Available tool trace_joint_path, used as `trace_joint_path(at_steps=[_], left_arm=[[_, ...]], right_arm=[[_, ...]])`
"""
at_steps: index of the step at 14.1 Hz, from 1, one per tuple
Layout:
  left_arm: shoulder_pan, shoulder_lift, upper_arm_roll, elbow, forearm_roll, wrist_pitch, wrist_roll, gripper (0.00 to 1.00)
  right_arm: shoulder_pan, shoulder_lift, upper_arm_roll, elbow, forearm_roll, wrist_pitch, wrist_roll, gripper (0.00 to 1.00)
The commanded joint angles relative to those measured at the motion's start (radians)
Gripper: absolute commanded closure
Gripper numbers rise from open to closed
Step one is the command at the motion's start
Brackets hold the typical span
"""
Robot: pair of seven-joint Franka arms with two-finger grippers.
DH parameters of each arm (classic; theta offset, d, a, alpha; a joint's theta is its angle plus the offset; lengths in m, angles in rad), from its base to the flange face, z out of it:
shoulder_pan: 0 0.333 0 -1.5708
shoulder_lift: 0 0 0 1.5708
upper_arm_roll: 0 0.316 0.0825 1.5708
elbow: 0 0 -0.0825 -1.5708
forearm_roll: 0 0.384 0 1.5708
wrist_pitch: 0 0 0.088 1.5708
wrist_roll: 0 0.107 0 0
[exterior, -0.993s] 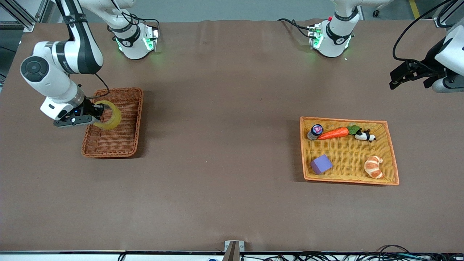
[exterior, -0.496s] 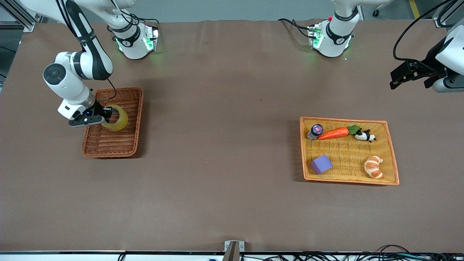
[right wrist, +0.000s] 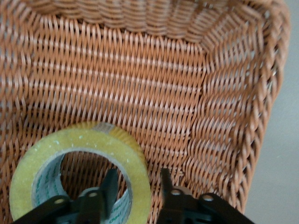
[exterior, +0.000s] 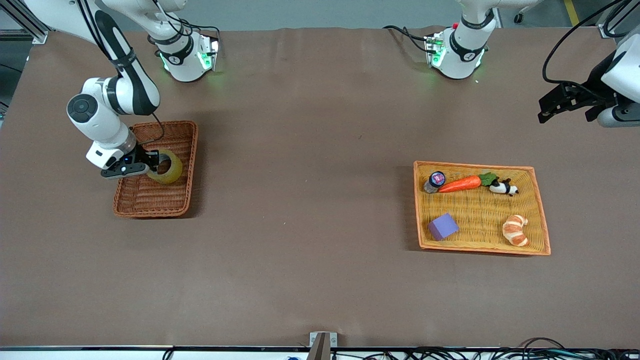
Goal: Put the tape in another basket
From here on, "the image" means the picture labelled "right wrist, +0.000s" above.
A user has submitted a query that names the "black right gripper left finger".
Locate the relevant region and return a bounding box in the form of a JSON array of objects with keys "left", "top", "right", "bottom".
[{"left": 11, "top": 169, "right": 118, "bottom": 224}]

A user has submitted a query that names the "clear yellowish tape roll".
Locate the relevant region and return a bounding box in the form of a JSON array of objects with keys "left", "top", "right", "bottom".
[{"left": 9, "top": 121, "right": 151, "bottom": 223}]

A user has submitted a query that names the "brown wicker basket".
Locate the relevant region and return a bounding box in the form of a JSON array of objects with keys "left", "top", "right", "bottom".
[{"left": 0, "top": 0, "right": 291, "bottom": 224}]

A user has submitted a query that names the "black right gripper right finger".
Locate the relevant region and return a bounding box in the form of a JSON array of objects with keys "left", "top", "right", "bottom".
[{"left": 158, "top": 168, "right": 253, "bottom": 224}]

